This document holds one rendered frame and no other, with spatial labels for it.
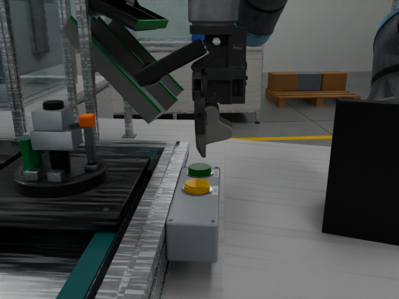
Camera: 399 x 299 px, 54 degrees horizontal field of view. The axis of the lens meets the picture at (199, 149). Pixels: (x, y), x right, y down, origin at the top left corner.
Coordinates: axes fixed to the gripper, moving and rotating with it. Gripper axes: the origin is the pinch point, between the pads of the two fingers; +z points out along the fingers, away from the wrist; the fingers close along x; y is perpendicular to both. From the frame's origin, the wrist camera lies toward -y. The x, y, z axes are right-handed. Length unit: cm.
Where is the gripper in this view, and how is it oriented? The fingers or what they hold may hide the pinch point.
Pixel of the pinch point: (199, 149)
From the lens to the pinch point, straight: 66.2
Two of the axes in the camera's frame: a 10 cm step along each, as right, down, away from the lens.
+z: 0.0, 9.5, 3.2
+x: 0.6, -3.2, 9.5
